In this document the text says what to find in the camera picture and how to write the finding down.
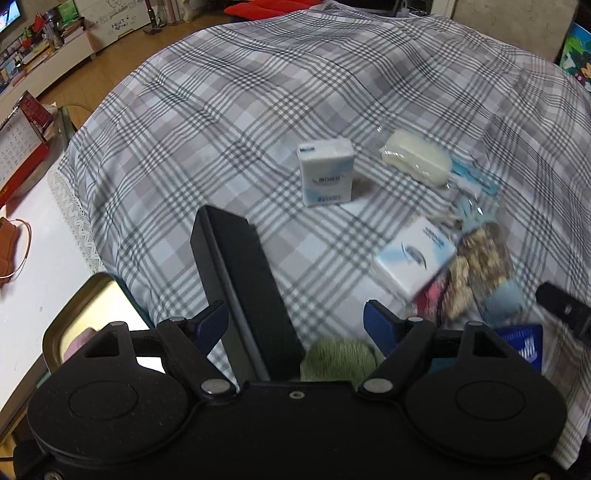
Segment orange leather basket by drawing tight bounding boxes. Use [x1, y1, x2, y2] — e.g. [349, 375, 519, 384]
[0, 217, 32, 287]

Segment black right gripper tip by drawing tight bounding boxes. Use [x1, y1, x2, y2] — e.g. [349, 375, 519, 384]
[535, 282, 590, 344]

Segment gold metal tin box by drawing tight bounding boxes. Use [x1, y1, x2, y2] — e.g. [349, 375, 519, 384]
[42, 272, 153, 373]

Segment black rectangular lid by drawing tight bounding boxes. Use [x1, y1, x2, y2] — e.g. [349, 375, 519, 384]
[190, 205, 304, 384]

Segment white tv cabinet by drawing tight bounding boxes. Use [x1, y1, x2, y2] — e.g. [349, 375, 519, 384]
[0, 31, 95, 120]

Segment pink soft cloth pouch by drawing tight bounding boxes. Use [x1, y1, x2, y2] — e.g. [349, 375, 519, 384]
[63, 328, 97, 362]

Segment blue white container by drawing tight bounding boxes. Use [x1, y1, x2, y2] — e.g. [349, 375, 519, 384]
[495, 324, 544, 373]

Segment red desk calendar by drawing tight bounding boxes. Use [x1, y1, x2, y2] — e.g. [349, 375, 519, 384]
[0, 91, 54, 207]

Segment blue sachet of dried herbs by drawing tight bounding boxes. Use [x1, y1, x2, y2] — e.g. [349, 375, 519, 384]
[434, 198, 524, 327]

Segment white tissue pack upright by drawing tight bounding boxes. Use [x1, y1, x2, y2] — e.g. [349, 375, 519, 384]
[297, 138, 355, 207]

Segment white blue tissue pack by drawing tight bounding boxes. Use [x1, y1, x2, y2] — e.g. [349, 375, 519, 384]
[372, 217, 457, 302]

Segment grey plaid cloth cover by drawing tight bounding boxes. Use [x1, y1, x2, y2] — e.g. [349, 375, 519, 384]
[58, 4, 590, 467]

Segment green scrubber ball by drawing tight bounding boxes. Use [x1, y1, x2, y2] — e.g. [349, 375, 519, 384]
[300, 338, 384, 389]

